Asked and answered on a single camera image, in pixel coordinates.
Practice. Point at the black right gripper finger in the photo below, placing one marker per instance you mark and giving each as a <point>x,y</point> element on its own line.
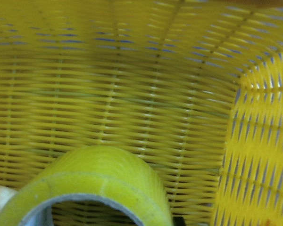
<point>178,221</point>

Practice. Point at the yellow tape roll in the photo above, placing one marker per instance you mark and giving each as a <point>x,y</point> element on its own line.
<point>109,175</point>

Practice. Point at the yellow plastic basket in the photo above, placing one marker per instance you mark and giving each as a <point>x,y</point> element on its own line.
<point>193,87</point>

